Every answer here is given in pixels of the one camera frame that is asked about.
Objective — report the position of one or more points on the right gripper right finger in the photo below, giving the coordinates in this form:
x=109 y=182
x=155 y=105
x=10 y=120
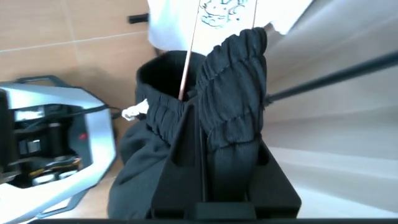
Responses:
x=273 y=193

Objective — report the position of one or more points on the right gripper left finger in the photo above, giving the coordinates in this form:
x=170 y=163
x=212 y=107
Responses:
x=180 y=180

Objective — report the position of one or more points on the black garment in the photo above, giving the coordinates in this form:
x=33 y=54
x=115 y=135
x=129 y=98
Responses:
x=233 y=93

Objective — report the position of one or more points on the pink clothes hanger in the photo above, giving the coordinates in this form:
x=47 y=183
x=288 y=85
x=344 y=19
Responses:
x=186 y=73

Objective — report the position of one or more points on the white printed t-shirt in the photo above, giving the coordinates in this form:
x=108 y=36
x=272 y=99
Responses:
x=174 y=31

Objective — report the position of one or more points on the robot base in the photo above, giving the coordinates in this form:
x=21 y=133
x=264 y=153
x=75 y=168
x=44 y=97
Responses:
x=99 y=140

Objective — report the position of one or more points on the black clothes rack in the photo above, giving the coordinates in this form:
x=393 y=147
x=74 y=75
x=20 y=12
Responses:
x=342 y=74

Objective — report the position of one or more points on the beige curtain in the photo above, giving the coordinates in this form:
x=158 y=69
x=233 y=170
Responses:
x=342 y=130

